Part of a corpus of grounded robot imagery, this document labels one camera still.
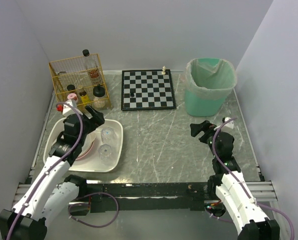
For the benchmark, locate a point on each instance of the yellow wire rack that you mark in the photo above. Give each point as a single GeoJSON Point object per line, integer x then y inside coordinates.
{"type": "Point", "coordinates": [72, 71]}

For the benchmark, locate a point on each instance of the clear bin liner bag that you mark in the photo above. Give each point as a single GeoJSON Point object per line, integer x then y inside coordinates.
{"type": "Point", "coordinates": [210, 78]}

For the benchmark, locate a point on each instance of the black lid spice jar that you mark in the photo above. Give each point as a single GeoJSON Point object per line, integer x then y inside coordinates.
{"type": "Point", "coordinates": [99, 93]}

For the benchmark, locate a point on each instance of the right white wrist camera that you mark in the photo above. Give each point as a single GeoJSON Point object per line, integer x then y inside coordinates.
{"type": "Point", "coordinates": [229, 125]}

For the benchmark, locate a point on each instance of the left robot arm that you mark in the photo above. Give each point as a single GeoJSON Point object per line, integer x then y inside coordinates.
{"type": "Point", "coordinates": [27, 219]}

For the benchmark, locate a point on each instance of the beige blue ceramic plate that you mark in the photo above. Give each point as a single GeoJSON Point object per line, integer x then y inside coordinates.
{"type": "Point", "coordinates": [89, 141]}

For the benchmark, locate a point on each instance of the brown sauce bottle yellow label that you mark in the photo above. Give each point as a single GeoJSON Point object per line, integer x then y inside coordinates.
{"type": "Point", "coordinates": [83, 95]}

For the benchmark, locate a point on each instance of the aluminium rail frame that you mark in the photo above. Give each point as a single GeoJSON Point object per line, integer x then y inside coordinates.
{"type": "Point", "coordinates": [263, 192]}

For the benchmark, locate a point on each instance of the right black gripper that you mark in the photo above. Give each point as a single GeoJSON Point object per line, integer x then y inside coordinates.
{"type": "Point", "coordinates": [206, 132]}

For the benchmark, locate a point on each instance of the black cap pepper shaker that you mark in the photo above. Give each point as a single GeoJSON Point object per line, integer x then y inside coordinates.
{"type": "Point", "coordinates": [71, 88]}

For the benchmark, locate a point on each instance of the clear plastic cup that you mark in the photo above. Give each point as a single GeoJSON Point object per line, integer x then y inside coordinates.
{"type": "Point", "coordinates": [108, 136]}
{"type": "Point", "coordinates": [106, 153]}

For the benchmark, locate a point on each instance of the clear bottle red label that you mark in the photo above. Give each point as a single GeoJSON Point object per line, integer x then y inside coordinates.
{"type": "Point", "coordinates": [92, 68]}

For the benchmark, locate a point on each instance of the black white chessboard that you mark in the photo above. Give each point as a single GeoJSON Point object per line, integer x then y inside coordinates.
{"type": "Point", "coordinates": [152, 90]}

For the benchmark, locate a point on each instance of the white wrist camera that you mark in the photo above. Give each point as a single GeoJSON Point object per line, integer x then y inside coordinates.
{"type": "Point", "coordinates": [229, 125]}
{"type": "Point", "coordinates": [68, 108]}

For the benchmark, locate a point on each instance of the green trash bin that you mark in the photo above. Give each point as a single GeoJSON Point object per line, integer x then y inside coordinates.
{"type": "Point", "coordinates": [198, 107]}

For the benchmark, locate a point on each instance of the pink lid seasoning jar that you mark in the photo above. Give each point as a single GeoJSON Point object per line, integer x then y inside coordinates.
{"type": "Point", "coordinates": [72, 96]}

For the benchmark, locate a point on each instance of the pink plate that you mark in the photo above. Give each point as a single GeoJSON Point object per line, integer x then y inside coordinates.
{"type": "Point", "coordinates": [81, 156]}

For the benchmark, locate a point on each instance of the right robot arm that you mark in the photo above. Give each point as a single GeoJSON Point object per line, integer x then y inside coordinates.
{"type": "Point", "coordinates": [229, 186]}

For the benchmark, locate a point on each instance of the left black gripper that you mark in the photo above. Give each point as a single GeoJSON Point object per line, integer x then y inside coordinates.
{"type": "Point", "coordinates": [89, 119]}

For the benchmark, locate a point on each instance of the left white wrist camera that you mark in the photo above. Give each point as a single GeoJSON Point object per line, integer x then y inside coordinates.
{"type": "Point", "coordinates": [68, 108]}

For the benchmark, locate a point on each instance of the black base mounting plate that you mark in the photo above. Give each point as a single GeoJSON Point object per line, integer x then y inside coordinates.
{"type": "Point", "coordinates": [195, 196]}

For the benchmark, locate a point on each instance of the white plastic tub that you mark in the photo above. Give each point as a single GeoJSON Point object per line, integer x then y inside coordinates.
{"type": "Point", "coordinates": [91, 162]}

